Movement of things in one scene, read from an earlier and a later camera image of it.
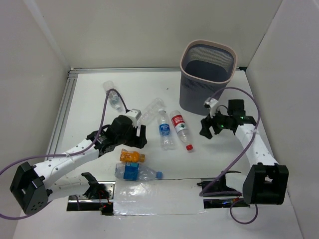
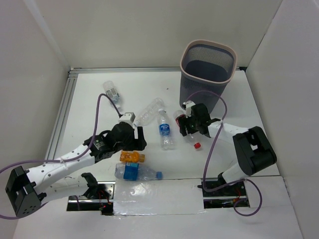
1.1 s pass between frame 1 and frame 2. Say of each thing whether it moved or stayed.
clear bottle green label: stayed
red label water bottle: moved
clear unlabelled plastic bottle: stayed
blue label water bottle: stayed
